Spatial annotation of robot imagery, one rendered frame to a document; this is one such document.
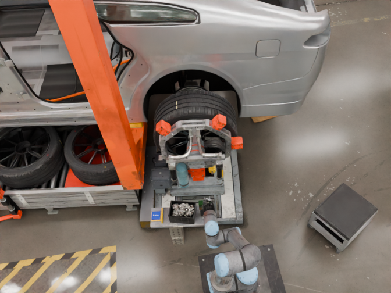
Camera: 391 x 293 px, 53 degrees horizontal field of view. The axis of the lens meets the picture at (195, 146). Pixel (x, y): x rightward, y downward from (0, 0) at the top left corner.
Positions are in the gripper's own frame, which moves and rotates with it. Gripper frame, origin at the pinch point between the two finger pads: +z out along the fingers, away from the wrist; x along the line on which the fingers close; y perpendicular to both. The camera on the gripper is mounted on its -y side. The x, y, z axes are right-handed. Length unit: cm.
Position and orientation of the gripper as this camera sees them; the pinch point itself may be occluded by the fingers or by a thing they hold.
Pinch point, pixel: (206, 200)
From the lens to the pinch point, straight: 291.6
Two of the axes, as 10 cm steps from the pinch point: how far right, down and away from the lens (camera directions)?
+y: -0.9, -8.8, -4.7
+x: -9.9, 1.1, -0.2
